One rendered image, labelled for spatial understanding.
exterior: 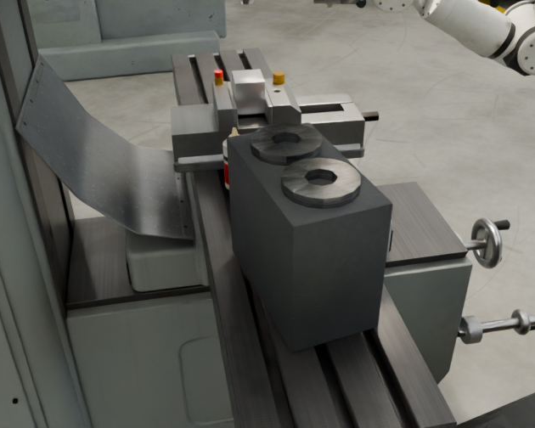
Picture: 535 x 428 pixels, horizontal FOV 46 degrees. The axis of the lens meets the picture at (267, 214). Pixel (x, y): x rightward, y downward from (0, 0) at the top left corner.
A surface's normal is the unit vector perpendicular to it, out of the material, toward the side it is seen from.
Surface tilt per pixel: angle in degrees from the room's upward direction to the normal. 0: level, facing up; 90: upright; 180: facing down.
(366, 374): 0
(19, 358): 89
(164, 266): 90
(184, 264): 90
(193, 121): 0
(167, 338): 90
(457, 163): 0
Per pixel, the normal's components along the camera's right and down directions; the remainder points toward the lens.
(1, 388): 0.19, 0.53
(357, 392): -0.01, -0.83
